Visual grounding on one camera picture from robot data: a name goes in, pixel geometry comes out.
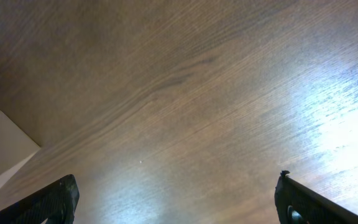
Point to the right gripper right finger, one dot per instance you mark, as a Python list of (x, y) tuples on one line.
[(296, 203)]

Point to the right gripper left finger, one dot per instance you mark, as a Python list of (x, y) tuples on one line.
[(55, 203)]

